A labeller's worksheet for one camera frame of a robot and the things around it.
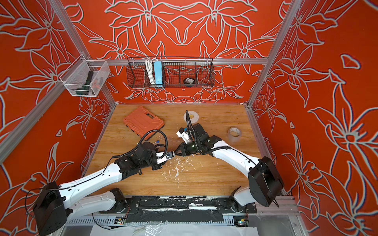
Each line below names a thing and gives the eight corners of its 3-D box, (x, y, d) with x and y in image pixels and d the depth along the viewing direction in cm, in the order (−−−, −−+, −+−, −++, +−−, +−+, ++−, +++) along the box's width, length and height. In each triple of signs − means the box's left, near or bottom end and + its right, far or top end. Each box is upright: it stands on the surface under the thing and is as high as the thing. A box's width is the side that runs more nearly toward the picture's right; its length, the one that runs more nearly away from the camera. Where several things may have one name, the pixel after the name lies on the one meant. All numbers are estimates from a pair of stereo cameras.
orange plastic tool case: (123, 123, 108) (121, 119, 105) (142, 109, 117) (140, 105, 114) (146, 141, 98) (144, 138, 95) (164, 124, 107) (163, 121, 104)
